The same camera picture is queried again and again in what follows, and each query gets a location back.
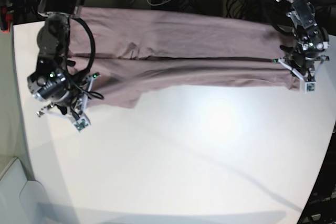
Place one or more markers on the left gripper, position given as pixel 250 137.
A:
pixel 296 55

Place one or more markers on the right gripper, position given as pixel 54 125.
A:
pixel 76 97

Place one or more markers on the pink t-shirt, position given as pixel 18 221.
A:
pixel 138 51

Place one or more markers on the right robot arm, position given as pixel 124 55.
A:
pixel 53 41

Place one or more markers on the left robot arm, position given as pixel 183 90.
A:
pixel 311 41

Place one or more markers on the red and black clamp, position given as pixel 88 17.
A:
pixel 6 20

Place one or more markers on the white bin corner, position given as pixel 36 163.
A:
pixel 21 199

